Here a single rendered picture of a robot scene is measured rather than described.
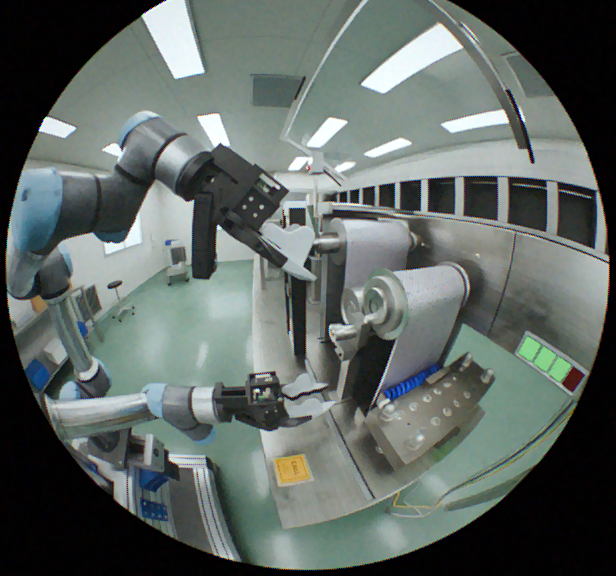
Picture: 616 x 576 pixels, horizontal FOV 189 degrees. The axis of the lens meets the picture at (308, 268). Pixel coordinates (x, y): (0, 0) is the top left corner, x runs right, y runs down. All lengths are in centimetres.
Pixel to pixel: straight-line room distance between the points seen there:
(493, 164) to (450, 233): 26
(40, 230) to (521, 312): 78
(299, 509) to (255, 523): 96
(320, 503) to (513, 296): 65
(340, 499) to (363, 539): 99
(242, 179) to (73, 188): 19
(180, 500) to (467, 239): 173
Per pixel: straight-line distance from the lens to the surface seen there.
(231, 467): 152
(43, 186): 22
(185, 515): 138
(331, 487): 52
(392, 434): 44
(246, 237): 20
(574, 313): 57
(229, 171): 23
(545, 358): 60
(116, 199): 28
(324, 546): 147
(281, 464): 51
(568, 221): 63
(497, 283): 58
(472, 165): 63
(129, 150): 29
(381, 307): 35
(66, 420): 46
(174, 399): 38
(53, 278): 62
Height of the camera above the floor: 142
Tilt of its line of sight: 17 degrees down
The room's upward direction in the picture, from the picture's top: straight up
